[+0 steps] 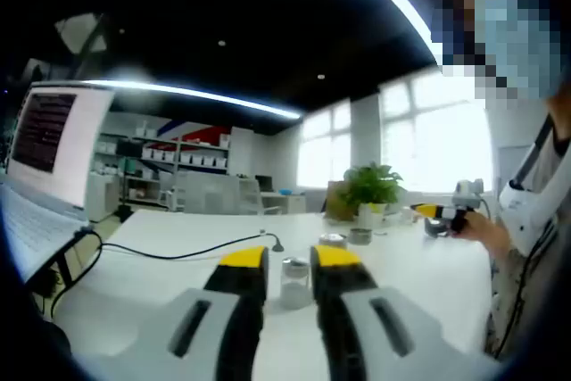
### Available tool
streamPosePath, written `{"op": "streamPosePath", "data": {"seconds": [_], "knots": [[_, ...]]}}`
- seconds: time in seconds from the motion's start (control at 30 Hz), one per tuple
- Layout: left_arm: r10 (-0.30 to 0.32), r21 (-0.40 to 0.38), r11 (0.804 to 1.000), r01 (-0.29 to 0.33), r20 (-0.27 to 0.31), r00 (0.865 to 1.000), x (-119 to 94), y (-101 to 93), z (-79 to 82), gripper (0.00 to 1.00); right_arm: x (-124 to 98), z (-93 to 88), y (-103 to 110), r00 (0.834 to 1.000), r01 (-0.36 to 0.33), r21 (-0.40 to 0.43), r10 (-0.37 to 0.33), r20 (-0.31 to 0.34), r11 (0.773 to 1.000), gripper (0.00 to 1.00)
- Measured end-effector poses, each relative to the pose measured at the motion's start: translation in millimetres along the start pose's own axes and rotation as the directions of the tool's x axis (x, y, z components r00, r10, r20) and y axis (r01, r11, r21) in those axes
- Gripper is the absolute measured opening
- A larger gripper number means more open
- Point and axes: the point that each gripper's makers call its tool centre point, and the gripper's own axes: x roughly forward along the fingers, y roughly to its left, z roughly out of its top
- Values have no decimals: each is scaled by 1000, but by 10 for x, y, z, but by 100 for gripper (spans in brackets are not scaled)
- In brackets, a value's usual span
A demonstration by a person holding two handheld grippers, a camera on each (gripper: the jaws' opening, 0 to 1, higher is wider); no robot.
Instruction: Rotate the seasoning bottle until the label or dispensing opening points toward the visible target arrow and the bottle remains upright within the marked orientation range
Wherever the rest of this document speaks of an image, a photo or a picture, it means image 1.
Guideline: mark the narrow window white blinds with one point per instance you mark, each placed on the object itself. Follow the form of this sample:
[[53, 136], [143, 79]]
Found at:
[[325, 149]]

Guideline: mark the green plant in white pot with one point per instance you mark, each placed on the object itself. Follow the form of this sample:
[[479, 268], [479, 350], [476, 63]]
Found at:
[[370, 184]]

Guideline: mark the person's right hand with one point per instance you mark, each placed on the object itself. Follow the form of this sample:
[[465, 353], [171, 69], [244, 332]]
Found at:
[[479, 226]]

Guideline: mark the grey mesh office chair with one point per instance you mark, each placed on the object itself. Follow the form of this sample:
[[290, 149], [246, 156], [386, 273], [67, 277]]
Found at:
[[209, 193]]

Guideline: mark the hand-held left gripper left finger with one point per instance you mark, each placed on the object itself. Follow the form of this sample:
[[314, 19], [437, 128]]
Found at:
[[232, 283]]

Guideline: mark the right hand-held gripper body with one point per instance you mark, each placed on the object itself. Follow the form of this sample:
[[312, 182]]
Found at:
[[468, 193]]

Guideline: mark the brown paper bag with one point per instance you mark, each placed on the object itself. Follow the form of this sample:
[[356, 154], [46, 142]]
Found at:
[[334, 202]]

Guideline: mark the white open laptop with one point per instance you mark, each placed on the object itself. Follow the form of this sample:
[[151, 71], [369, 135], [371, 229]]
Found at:
[[85, 153]]

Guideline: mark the small black desk monitor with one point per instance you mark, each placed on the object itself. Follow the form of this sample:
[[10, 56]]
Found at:
[[266, 182]]

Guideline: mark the wide window white blinds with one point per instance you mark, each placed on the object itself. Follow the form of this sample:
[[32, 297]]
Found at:
[[437, 140]]

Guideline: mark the white chest-worn device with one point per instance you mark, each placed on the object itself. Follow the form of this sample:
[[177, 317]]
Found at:
[[522, 216]]

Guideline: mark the shelf rack with white bins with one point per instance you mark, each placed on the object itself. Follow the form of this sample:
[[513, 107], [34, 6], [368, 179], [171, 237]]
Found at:
[[178, 149]]

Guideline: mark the white side table black legs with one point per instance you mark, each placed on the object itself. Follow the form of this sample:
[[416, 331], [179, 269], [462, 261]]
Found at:
[[62, 261]]

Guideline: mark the white office chair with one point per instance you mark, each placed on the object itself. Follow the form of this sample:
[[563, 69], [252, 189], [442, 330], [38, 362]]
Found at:
[[259, 198]]

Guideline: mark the glass seasoning bottle steel lid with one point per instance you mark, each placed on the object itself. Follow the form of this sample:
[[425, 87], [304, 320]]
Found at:
[[332, 240], [294, 287], [360, 236]]

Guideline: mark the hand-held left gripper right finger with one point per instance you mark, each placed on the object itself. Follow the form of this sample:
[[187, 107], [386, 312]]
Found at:
[[343, 283]]

